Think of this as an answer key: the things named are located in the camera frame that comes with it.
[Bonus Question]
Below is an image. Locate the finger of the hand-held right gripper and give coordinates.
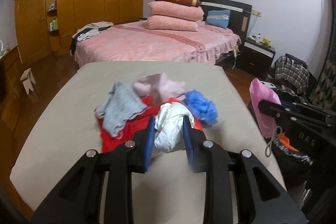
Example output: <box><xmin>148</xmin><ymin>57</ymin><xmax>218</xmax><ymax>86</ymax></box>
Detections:
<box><xmin>258</xmin><ymin>98</ymin><xmax>292</xmax><ymax>119</ymax></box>
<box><xmin>281</xmin><ymin>101</ymin><xmax>332</xmax><ymax>117</ymax></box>

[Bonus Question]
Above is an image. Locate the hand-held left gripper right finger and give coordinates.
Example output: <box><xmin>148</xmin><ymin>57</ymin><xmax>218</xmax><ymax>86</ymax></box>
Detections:
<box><xmin>183</xmin><ymin>115</ymin><xmax>307</xmax><ymax>224</ymax></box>

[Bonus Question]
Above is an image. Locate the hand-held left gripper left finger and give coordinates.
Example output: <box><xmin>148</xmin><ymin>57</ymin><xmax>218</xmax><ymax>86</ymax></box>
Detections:
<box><xmin>31</xmin><ymin>116</ymin><xmax>158</xmax><ymax>224</ymax></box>

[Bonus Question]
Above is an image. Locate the white plastic bag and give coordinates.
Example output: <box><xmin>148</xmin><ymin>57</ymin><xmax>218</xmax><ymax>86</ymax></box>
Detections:
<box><xmin>154</xmin><ymin>102</ymin><xmax>195</xmax><ymax>153</ymax></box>

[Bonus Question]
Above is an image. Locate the black trash bin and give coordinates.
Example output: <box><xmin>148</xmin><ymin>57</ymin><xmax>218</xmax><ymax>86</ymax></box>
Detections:
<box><xmin>265</xmin><ymin>132</ymin><xmax>315</xmax><ymax>188</ymax></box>

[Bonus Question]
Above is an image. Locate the pink plastic bag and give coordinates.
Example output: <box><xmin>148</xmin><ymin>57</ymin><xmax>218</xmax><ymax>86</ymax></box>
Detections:
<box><xmin>249</xmin><ymin>78</ymin><xmax>282</xmax><ymax>138</ymax></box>

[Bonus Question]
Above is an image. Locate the red packaging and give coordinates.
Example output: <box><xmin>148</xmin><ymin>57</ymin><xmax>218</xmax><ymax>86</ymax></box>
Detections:
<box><xmin>277</xmin><ymin>135</ymin><xmax>294</xmax><ymax>151</ymax></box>

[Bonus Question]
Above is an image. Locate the blue crumpled plastic bag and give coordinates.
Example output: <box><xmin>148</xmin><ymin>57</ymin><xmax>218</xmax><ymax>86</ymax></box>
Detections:
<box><xmin>185</xmin><ymin>90</ymin><xmax>219</xmax><ymax>125</ymax></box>

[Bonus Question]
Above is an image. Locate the plaid shirt on chair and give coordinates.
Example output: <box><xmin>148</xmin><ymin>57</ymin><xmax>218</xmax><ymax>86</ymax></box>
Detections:
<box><xmin>274</xmin><ymin>55</ymin><xmax>310</xmax><ymax>94</ymax></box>

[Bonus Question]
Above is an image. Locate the grey cloth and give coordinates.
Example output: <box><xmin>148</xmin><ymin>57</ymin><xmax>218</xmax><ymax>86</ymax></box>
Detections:
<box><xmin>96</xmin><ymin>81</ymin><xmax>148</xmax><ymax>138</ymax></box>

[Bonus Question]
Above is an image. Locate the black nightstand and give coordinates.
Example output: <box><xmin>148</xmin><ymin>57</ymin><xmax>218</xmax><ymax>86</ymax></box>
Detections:
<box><xmin>235</xmin><ymin>38</ymin><xmax>276</xmax><ymax>80</ymax></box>

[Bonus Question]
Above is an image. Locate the dark purple bag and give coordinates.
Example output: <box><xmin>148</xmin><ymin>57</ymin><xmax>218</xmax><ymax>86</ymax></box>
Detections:
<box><xmin>285</xmin><ymin>53</ymin><xmax>309</xmax><ymax>68</ymax></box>

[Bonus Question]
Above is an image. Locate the pale pink cloth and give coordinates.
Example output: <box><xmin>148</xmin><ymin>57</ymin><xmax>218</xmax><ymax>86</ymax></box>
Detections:
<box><xmin>133</xmin><ymin>72</ymin><xmax>187</xmax><ymax>105</ymax></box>

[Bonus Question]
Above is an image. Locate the black headboard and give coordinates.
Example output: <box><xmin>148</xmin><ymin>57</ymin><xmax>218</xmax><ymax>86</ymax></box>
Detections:
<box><xmin>193</xmin><ymin>0</ymin><xmax>253</xmax><ymax>43</ymax></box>

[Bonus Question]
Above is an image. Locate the bed with pink bedspread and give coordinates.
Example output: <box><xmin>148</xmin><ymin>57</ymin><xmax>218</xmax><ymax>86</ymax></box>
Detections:
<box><xmin>70</xmin><ymin>21</ymin><xmax>242</xmax><ymax>67</ymax></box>

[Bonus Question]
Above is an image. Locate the blue cushion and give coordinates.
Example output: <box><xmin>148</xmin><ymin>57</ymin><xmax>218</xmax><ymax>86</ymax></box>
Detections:
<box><xmin>205</xmin><ymin>9</ymin><xmax>231</xmax><ymax>29</ymax></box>

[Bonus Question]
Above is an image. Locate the pink pillow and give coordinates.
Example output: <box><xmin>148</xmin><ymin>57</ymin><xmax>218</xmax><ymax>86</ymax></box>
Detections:
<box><xmin>146</xmin><ymin>15</ymin><xmax>199</xmax><ymax>31</ymax></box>
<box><xmin>147</xmin><ymin>1</ymin><xmax>205</xmax><ymax>22</ymax></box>

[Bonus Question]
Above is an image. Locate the pile of clothes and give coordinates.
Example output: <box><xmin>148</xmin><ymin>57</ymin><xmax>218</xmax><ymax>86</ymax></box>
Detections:
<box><xmin>70</xmin><ymin>21</ymin><xmax>114</xmax><ymax>42</ymax></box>

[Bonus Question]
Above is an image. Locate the small white stool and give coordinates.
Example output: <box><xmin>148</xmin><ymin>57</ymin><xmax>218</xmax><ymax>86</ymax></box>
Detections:
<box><xmin>20</xmin><ymin>68</ymin><xmax>37</xmax><ymax>94</ymax></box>

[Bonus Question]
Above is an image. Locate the wooden side desk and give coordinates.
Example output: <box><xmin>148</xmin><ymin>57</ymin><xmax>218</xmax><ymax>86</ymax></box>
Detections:
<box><xmin>0</xmin><ymin>46</ymin><xmax>21</xmax><ymax>114</ymax></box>

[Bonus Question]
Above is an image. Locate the white cord loop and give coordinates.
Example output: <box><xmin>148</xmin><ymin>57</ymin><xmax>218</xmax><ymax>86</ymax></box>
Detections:
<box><xmin>265</xmin><ymin>126</ymin><xmax>283</xmax><ymax>159</ymax></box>

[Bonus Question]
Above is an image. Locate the white hanging cable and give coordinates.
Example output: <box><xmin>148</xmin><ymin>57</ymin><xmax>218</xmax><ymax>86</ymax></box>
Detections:
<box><xmin>232</xmin><ymin>49</ymin><xmax>240</xmax><ymax>69</ymax></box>

